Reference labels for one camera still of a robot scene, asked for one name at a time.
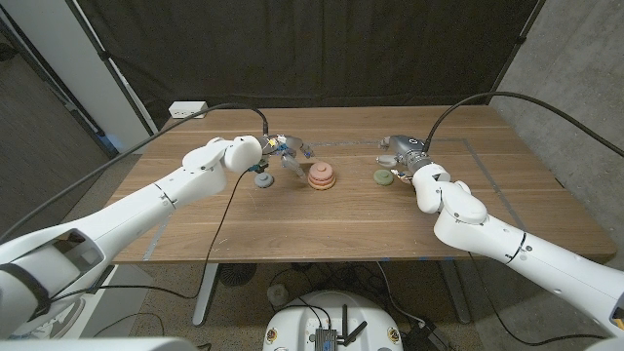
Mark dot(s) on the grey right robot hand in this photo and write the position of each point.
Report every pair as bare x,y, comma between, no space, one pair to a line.
407,145

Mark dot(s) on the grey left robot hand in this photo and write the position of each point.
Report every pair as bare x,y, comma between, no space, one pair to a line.
285,144

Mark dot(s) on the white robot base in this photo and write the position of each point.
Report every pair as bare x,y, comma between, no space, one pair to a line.
292,322

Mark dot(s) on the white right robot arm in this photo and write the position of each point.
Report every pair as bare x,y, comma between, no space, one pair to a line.
468,214

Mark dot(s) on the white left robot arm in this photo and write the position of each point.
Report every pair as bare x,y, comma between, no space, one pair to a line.
156,200

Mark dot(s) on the blue left wrist clip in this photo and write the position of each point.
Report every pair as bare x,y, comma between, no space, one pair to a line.
256,168

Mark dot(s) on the black backdrop cloth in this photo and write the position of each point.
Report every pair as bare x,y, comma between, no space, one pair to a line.
312,49

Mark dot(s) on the white power outlet box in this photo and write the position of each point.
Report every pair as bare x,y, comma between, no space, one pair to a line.
185,109

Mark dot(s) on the black round floor fan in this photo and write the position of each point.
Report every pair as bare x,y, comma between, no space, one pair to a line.
236,273

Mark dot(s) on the black backdrop stand pole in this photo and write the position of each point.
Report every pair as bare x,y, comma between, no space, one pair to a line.
517,44
112,73

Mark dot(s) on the grey round floor object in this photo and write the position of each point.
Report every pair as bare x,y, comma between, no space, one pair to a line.
278,295

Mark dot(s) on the grey table leg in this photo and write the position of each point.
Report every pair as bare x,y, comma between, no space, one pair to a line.
456,297

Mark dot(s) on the white table leg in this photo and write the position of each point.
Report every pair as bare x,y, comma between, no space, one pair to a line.
205,297

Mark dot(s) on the black floor power strip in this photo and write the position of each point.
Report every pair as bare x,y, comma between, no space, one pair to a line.
419,336

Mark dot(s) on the grey router with antennas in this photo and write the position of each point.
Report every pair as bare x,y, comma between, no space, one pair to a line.
325,337

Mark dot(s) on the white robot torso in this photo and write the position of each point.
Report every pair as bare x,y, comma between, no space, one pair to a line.
97,345

